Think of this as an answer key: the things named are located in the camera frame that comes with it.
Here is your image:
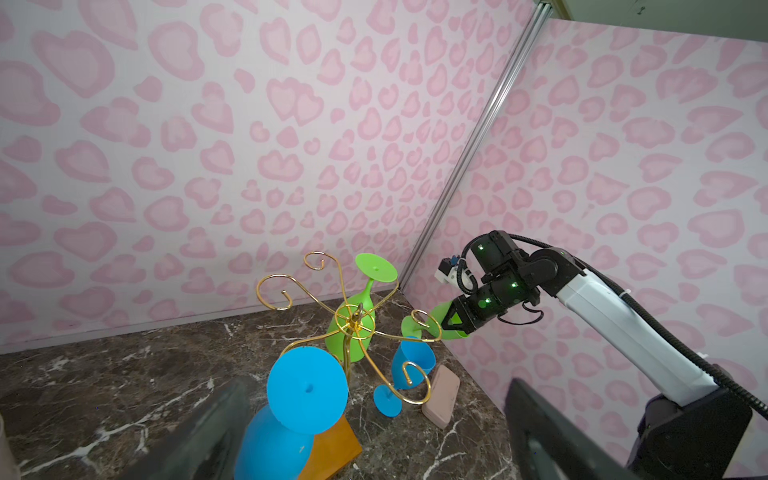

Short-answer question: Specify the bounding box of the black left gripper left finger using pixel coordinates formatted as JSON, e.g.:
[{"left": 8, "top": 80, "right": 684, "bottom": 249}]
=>
[{"left": 121, "top": 377, "right": 250, "bottom": 479}]

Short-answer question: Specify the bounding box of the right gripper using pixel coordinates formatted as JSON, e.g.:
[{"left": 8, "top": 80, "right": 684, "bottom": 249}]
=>
[{"left": 441, "top": 295, "right": 498, "bottom": 333}]

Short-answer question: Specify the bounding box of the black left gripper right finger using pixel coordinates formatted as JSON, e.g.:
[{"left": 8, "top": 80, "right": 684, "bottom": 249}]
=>
[{"left": 505, "top": 378, "right": 636, "bottom": 479}]

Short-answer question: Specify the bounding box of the green wine glass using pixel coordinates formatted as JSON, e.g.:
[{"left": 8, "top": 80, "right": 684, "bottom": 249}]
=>
[
  {"left": 325, "top": 253, "right": 398, "bottom": 364},
  {"left": 401, "top": 301, "right": 468, "bottom": 341}
]

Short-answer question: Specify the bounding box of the blue wine glass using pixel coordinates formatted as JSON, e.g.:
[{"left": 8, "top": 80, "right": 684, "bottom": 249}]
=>
[
  {"left": 373, "top": 337, "right": 436, "bottom": 418},
  {"left": 234, "top": 347, "right": 349, "bottom": 479}
]

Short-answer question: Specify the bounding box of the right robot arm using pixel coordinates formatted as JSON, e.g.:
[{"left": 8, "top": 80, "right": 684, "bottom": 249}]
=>
[{"left": 436, "top": 230, "right": 767, "bottom": 479}]

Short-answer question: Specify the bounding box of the orange wooden rack base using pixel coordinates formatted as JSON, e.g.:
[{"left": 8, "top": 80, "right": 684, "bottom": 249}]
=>
[{"left": 298, "top": 416, "right": 362, "bottom": 480}]

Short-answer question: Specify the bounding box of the pink case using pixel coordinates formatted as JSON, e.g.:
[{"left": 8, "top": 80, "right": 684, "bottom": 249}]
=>
[{"left": 421, "top": 365, "right": 460, "bottom": 429}]

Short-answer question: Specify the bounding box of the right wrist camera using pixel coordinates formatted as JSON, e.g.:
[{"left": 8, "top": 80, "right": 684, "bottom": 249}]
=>
[{"left": 434, "top": 256, "right": 459, "bottom": 287}]

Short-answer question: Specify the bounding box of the gold wire glass rack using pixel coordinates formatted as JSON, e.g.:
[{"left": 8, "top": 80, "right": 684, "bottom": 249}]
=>
[{"left": 254, "top": 251, "right": 443, "bottom": 405}]

